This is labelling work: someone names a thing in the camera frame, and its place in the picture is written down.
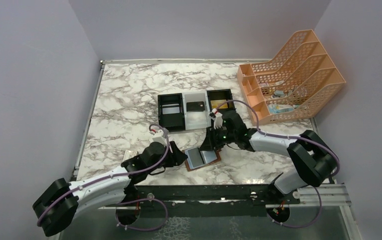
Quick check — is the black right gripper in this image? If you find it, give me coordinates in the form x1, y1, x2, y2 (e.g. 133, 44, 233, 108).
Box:
199, 124, 237, 151

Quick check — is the brown leather card holder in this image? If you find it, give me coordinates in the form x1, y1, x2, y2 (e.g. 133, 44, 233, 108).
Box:
184, 147, 221, 172

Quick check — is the dark grey credit card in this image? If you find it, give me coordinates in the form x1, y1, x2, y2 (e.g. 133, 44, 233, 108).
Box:
185, 147, 204, 170

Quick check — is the black and white card tray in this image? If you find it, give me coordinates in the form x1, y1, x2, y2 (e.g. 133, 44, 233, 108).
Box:
157, 89, 236, 132

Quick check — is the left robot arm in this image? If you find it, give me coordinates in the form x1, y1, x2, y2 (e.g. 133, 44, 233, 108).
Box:
33, 141, 188, 237

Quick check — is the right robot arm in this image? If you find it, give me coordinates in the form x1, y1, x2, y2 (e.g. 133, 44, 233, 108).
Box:
200, 111, 339, 204

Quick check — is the gold card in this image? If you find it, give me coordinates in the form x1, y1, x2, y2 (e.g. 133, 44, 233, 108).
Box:
210, 99, 228, 109

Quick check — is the white card in tray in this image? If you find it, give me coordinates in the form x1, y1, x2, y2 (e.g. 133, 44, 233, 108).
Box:
162, 105, 181, 115

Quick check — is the black VIP card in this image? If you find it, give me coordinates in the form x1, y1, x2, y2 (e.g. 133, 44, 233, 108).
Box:
186, 101, 206, 112

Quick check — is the small white red box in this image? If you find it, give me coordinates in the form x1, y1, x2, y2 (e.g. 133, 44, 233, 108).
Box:
123, 150, 139, 161

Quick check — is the peach plastic desk organizer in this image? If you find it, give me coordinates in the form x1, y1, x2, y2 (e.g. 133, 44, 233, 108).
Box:
237, 29, 346, 125

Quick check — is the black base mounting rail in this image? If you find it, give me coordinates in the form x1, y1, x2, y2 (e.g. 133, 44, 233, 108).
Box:
68, 183, 301, 220

